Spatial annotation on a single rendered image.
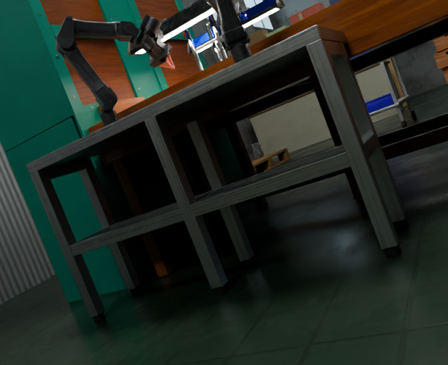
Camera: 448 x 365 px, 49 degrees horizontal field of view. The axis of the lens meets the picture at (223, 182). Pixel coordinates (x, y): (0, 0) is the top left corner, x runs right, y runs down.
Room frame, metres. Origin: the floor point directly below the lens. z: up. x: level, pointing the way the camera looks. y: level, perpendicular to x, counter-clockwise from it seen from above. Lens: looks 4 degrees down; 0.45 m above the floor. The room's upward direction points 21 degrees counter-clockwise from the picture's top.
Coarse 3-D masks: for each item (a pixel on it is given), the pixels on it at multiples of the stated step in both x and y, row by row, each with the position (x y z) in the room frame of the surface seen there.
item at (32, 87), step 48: (0, 0) 2.31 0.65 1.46; (48, 0) 2.35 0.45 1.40; (96, 0) 2.65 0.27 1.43; (144, 0) 3.03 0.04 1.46; (0, 48) 2.37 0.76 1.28; (48, 48) 2.23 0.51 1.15; (96, 48) 2.52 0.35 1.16; (0, 96) 2.44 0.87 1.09; (48, 96) 2.28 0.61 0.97; (144, 96) 2.69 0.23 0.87
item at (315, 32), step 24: (288, 48) 1.36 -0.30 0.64; (216, 72) 1.46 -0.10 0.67; (240, 72) 1.43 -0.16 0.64; (264, 72) 1.57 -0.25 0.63; (168, 96) 1.55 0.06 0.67; (192, 96) 1.51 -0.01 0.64; (216, 96) 1.72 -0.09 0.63; (120, 120) 1.64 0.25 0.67; (144, 120) 1.60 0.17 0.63; (72, 144) 1.75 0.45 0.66; (96, 144) 1.74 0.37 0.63; (120, 144) 2.11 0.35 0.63
